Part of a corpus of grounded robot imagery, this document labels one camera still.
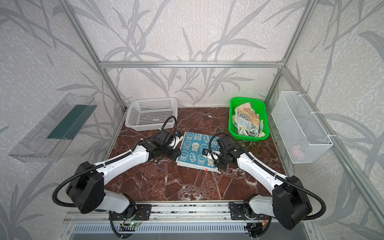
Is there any blue bunny pattern towel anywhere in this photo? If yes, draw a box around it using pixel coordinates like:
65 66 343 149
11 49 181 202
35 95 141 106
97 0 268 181
176 132 218 172

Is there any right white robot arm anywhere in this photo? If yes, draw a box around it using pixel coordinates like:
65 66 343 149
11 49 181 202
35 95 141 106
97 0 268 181
214 136 313 230

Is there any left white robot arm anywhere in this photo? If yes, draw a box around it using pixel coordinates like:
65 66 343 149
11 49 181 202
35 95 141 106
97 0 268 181
66 129 183 218

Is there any beige crumpled towel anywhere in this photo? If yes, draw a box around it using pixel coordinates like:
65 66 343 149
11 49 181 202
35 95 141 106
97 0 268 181
232 103 266 138

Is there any white plastic perforated basket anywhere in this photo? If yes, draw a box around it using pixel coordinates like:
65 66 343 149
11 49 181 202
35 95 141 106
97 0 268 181
125 98 178 132

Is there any green plastic basket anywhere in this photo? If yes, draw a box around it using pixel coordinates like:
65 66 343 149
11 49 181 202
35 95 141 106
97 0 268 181
229 97 270 142

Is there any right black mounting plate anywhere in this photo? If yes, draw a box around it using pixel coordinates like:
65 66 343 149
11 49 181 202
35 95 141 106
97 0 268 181
228 202 270 222

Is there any black mounting plate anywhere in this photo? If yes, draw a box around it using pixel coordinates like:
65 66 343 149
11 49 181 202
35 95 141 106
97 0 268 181
114 204 152 221
228 202 270 222

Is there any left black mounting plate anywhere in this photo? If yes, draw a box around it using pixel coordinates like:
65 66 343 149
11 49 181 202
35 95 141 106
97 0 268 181
114 204 152 221

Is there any right circuit board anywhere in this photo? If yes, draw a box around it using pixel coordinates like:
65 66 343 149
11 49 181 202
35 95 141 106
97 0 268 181
244 222 269 239

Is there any circuit board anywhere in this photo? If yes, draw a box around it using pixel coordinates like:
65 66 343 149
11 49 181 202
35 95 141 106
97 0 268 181
244 222 269 239
119 221 142 232

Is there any left circuit board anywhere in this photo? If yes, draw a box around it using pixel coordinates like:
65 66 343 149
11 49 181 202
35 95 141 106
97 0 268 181
119 221 142 232

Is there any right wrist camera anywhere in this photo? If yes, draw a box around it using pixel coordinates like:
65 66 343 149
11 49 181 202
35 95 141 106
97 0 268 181
202 149 220 161

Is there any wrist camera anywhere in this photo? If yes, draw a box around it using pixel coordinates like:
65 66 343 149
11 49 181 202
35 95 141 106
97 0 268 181
202 149 220 161
170 132 184 149

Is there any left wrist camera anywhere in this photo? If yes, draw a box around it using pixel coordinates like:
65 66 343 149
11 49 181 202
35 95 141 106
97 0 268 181
170 132 184 149

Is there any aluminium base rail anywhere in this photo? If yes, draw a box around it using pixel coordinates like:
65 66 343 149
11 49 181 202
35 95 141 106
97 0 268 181
61 200 316 233

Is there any pink object in wire basket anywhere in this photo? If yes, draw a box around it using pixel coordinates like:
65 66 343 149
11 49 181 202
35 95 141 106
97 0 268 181
291 145 304 159

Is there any right black corrugated cable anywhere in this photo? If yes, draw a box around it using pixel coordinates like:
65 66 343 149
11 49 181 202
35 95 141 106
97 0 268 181
209 132 327 221

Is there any black corrugated cable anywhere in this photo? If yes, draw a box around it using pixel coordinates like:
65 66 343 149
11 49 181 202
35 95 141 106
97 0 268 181
51 115 178 208
209 132 327 221

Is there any white wire mesh basket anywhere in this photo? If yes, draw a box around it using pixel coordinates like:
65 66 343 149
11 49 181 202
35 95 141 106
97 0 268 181
272 91 334 164

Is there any clear plastic wall tray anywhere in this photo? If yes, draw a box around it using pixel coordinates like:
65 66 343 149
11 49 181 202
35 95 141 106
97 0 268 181
9 94 97 163

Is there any left black corrugated cable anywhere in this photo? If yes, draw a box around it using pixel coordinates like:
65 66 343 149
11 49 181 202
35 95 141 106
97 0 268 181
51 115 178 208

